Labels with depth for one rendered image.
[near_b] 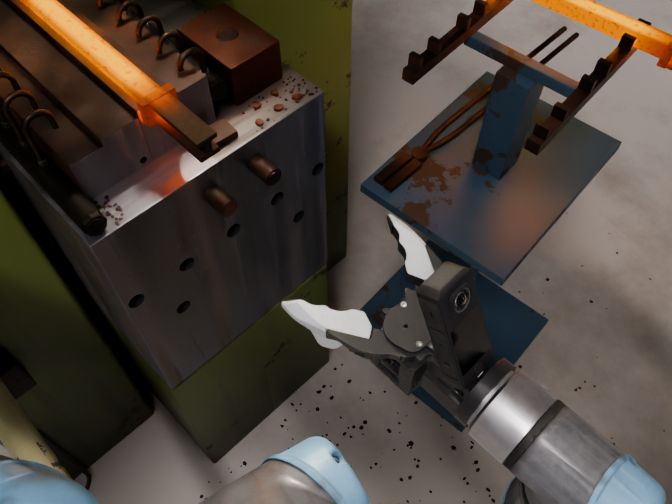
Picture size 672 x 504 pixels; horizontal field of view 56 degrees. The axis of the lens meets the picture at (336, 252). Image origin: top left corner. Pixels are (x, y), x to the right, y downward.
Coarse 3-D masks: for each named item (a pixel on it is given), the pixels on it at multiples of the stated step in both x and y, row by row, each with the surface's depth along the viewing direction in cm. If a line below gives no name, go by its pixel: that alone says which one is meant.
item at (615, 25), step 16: (544, 0) 99; (560, 0) 97; (576, 0) 97; (576, 16) 97; (592, 16) 96; (608, 16) 95; (624, 16) 95; (608, 32) 95; (624, 32) 94; (640, 32) 93; (656, 32) 93; (640, 48) 94; (656, 48) 92
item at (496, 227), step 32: (448, 128) 120; (480, 128) 120; (576, 128) 120; (448, 160) 115; (544, 160) 115; (576, 160) 115; (608, 160) 117; (384, 192) 111; (416, 192) 111; (448, 192) 111; (480, 192) 111; (512, 192) 111; (544, 192) 111; (576, 192) 111; (416, 224) 108; (448, 224) 107; (480, 224) 107; (512, 224) 107; (544, 224) 107; (480, 256) 103; (512, 256) 103
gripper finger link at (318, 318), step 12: (288, 300) 60; (300, 300) 59; (288, 312) 60; (300, 312) 59; (312, 312) 59; (324, 312) 59; (336, 312) 59; (348, 312) 59; (360, 312) 59; (312, 324) 58; (324, 324) 58; (336, 324) 58; (348, 324) 58; (360, 324) 58; (324, 336) 59; (360, 336) 57
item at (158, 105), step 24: (24, 0) 86; (48, 0) 85; (48, 24) 84; (72, 24) 82; (96, 48) 79; (120, 72) 77; (144, 96) 74; (168, 96) 74; (144, 120) 75; (168, 120) 72; (192, 120) 72; (192, 144) 73; (216, 144) 73
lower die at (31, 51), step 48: (0, 0) 88; (96, 0) 88; (0, 48) 84; (48, 48) 82; (144, 48) 82; (0, 96) 79; (48, 96) 78; (96, 96) 77; (192, 96) 79; (48, 144) 74; (96, 144) 74; (144, 144) 78; (96, 192) 78
